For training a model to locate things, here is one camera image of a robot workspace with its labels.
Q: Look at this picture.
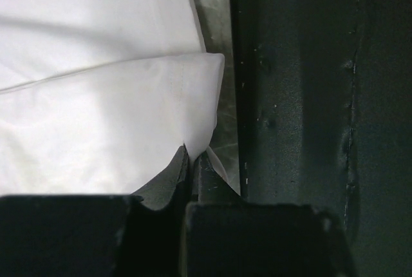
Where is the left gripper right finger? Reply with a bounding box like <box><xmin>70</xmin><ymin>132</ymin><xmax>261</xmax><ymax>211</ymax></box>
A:
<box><xmin>183</xmin><ymin>154</ymin><xmax>356</xmax><ymax>276</ymax></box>

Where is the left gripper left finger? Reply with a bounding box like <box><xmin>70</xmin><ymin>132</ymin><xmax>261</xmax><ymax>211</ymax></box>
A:
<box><xmin>1</xmin><ymin>147</ymin><xmax>190</xmax><ymax>276</ymax></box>

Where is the white Coca-Cola t-shirt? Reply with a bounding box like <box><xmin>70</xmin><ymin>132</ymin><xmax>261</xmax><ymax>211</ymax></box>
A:
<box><xmin>1</xmin><ymin>0</ymin><xmax>225</xmax><ymax>195</ymax></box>

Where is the black mounting base bar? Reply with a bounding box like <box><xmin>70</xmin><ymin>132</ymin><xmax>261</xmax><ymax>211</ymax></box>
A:
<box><xmin>230</xmin><ymin>0</ymin><xmax>411</xmax><ymax>276</ymax></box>

